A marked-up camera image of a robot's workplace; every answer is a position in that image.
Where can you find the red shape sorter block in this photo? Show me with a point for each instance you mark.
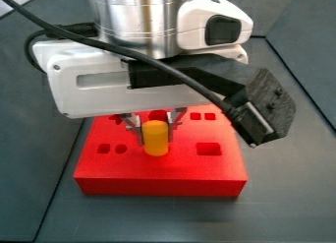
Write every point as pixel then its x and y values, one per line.
pixel 203 165

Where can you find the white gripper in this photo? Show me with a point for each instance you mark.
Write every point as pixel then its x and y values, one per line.
pixel 90 86

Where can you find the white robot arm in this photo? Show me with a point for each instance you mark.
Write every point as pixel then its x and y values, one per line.
pixel 163 29

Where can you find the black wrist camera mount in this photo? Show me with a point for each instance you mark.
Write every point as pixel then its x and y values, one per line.
pixel 259 106

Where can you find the yellow oval peg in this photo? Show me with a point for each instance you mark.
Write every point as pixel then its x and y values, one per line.
pixel 155 137

